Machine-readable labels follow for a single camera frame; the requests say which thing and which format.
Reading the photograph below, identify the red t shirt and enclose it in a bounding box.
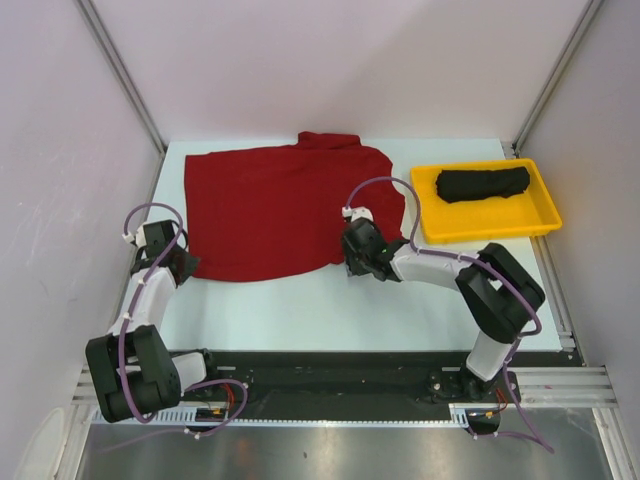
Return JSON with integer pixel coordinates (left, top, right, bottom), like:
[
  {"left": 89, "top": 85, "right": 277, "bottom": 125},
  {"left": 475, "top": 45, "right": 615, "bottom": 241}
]
[{"left": 184, "top": 132, "right": 405, "bottom": 282}]

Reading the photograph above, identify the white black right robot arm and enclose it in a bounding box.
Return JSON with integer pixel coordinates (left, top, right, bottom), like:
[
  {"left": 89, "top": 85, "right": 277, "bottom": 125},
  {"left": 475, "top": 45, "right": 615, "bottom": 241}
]
[{"left": 341, "top": 213, "right": 546, "bottom": 402}]

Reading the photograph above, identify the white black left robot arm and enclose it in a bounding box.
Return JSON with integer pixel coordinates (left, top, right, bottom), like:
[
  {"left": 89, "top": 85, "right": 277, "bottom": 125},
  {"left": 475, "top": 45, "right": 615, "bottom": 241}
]
[{"left": 85, "top": 220, "right": 221, "bottom": 423}]

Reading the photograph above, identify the rolled black t shirt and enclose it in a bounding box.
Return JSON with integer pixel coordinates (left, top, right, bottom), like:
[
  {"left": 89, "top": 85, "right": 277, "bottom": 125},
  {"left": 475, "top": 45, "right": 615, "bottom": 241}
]
[{"left": 435, "top": 167, "right": 531, "bottom": 203}]

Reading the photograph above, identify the yellow plastic tray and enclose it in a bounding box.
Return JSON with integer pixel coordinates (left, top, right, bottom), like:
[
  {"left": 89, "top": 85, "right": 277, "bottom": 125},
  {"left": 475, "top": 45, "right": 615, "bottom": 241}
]
[{"left": 410, "top": 158, "right": 563, "bottom": 244}]

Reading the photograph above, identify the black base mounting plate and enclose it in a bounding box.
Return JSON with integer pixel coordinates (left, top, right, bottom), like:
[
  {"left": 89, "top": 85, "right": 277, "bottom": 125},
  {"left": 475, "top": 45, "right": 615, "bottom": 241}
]
[{"left": 200, "top": 349, "right": 521, "bottom": 403}]

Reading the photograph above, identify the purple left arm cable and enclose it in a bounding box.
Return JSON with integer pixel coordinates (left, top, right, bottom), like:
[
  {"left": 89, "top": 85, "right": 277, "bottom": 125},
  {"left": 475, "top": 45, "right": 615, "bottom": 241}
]
[{"left": 117, "top": 201, "right": 249, "bottom": 441}]

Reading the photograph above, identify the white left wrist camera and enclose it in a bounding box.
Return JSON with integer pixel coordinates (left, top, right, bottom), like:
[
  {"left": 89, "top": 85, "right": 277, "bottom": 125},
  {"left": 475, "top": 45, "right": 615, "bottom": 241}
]
[{"left": 122, "top": 223, "right": 147, "bottom": 248}]

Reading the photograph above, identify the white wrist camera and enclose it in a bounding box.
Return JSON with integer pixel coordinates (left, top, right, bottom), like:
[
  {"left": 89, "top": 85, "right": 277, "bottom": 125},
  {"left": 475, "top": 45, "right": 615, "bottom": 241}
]
[
  {"left": 122, "top": 223, "right": 147, "bottom": 248},
  {"left": 342, "top": 206, "right": 374, "bottom": 223}
]

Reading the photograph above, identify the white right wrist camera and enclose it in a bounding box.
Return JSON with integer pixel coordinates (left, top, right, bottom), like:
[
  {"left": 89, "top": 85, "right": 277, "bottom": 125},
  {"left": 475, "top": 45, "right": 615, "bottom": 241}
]
[{"left": 342, "top": 206, "right": 374, "bottom": 223}]

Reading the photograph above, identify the white slotted cable duct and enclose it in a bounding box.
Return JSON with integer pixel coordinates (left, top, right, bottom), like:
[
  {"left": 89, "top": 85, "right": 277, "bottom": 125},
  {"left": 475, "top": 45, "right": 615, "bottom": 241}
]
[{"left": 91, "top": 404, "right": 498, "bottom": 431}]

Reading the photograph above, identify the aluminium frame rail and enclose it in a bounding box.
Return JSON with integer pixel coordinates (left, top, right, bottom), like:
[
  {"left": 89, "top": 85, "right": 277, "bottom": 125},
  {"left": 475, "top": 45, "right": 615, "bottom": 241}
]
[{"left": 72, "top": 364, "right": 614, "bottom": 409}]

